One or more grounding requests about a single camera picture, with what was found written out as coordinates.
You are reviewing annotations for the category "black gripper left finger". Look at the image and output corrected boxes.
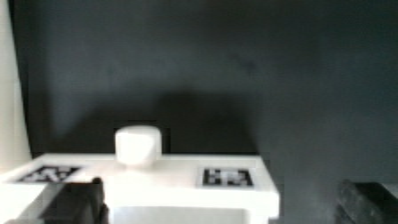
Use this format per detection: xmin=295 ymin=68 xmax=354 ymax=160
xmin=39 ymin=177 xmax=109 ymax=224

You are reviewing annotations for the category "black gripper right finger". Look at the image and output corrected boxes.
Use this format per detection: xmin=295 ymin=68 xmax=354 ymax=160
xmin=334 ymin=180 xmax=398 ymax=224

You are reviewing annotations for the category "white front drawer box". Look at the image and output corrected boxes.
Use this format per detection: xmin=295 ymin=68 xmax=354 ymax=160
xmin=0 ymin=126 xmax=281 ymax=224

